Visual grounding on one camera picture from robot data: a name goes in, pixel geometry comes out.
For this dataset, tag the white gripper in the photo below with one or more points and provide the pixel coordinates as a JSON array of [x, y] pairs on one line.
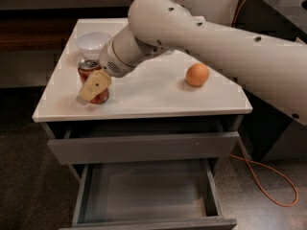
[[109, 62]]

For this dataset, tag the red coke can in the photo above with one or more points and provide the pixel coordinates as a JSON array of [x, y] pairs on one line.
[[86, 67]]

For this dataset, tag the grey drawer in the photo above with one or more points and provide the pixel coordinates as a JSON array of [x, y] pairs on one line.
[[164, 195], [162, 147]]

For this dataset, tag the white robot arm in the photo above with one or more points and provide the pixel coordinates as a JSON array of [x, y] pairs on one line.
[[272, 69]]

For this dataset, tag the white top drawer cabinet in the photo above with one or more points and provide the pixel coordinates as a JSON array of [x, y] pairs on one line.
[[153, 100]]

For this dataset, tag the grey top drawer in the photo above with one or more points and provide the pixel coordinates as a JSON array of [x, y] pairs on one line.
[[162, 147]]

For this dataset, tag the white bowl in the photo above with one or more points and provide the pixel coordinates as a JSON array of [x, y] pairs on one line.
[[91, 45]]

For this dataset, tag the dark wooden bench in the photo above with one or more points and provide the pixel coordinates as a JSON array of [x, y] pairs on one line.
[[46, 29]]

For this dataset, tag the orange fruit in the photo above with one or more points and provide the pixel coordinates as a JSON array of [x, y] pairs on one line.
[[197, 75]]

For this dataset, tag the dark counter cabinet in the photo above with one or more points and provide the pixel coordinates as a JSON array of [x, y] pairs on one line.
[[270, 134]]

